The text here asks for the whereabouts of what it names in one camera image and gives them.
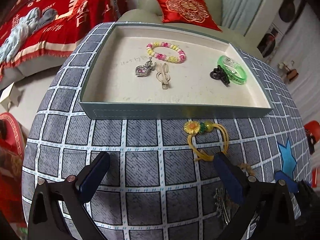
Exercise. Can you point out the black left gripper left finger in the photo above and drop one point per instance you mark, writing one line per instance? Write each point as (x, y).
(91, 176)

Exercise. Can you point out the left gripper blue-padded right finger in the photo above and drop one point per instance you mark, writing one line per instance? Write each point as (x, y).
(291, 184)

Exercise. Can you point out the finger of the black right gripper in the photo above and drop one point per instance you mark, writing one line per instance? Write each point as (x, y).
(232, 177)

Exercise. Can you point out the silver hair pin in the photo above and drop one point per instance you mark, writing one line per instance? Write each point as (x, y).
(221, 206)

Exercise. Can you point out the black claw hair clip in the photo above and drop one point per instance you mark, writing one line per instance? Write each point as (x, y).
(219, 74)

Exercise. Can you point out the silver pink heart pendant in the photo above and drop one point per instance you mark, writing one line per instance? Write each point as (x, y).
(145, 69)

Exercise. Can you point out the beige hair clip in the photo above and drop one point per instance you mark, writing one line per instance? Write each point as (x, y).
(162, 75)

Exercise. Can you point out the grey-green jewelry tray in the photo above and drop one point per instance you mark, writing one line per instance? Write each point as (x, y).
(112, 90)

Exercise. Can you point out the red toy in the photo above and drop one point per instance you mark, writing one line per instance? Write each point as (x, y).
(312, 130)

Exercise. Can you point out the grey checked tablecloth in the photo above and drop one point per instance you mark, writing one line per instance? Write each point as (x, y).
(156, 186)

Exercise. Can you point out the red patterned box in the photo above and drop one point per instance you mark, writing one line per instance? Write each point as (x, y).
(12, 155)

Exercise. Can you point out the green translucent bangle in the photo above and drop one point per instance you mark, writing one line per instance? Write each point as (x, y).
(234, 70)

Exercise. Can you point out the light grey clothing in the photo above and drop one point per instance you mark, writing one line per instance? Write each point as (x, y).
(26, 26)

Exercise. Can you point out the red blanket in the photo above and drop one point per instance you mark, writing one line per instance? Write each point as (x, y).
(75, 18)

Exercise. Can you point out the green armchair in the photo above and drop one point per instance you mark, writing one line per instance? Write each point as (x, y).
(149, 11)

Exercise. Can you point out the red embroidered cushion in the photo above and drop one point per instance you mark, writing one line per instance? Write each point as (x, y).
(187, 11)

